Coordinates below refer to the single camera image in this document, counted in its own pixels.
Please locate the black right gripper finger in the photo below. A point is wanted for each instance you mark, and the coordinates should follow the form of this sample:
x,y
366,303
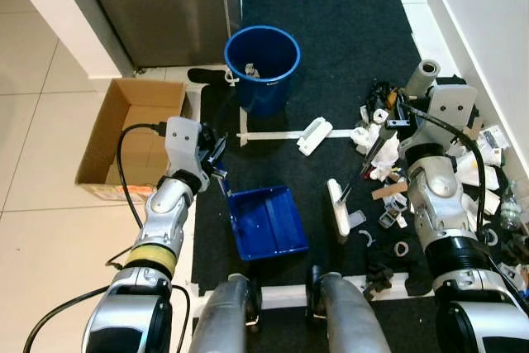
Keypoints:
x,y
399,113
397,128

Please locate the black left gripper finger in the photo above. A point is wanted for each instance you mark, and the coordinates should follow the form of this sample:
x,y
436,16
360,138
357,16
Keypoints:
x,y
224,169
219,145

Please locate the blue plastic dustpan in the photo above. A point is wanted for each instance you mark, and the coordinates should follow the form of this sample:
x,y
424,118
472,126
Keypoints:
x,y
269,225

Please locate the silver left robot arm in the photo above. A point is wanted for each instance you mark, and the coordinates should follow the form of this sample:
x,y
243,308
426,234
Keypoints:
x,y
165,204

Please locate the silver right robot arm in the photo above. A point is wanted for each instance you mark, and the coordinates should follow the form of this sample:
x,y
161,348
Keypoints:
x,y
438,196

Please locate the large black floor mat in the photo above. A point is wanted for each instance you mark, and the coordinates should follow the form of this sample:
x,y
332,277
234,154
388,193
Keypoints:
x,y
347,22

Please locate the brown cardboard strip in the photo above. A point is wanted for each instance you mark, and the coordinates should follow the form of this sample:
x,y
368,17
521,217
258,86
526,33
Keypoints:
x,y
388,192

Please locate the black slipper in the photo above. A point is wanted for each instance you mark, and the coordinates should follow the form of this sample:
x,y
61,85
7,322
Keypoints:
x,y
207,77

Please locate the blue plastic bucket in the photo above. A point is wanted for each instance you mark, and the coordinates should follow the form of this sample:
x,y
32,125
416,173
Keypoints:
x,y
273,97

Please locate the white paper bag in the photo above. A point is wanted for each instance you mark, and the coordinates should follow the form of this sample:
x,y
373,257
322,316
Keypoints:
x,y
473,173

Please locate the white printed packet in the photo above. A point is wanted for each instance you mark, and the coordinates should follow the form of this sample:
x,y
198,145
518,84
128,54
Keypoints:
x,y
493,143

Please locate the crumpled trash in bucket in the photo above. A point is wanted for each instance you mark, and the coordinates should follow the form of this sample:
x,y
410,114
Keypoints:
x,y
250,69

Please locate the white plastic scrub brush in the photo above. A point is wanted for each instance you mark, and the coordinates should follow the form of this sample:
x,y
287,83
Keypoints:
x,y
315,136

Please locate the open empty cardboard box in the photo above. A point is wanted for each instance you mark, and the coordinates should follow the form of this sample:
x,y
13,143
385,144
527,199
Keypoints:
x,y
111,134

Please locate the clear plastic piece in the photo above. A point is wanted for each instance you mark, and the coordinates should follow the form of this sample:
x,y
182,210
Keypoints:
x,y
356,221

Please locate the small white carton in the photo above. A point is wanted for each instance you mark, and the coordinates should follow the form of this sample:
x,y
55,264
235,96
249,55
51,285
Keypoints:
x,y
492,202

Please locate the clear plastic bottle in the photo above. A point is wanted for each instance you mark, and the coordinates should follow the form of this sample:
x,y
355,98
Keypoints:
x,y
510,208

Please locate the black cloth glove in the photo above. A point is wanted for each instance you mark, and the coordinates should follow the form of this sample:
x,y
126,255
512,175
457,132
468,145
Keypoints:
x,y
380,275

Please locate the grey left robot leg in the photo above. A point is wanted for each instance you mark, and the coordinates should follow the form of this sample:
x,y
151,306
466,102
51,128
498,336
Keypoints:
x,y
227,320

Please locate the grey robot leg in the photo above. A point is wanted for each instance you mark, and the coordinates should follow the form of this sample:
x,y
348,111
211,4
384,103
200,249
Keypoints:
x,y
227,320
351,320

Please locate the grey steel fridge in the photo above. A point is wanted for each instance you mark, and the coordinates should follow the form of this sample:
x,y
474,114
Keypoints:
x,y
149,6

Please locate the grey right robot leg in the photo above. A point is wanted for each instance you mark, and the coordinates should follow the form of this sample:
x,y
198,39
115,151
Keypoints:
x,y
351,320

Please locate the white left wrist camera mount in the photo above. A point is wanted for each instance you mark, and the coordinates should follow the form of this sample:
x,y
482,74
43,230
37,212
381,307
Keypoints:
x,y
182,142

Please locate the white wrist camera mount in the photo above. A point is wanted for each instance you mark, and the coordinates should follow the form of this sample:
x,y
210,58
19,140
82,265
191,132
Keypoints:
x,y
453,109
182,142

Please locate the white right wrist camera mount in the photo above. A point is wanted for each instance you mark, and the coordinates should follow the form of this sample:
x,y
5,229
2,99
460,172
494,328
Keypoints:
x,y
453,109

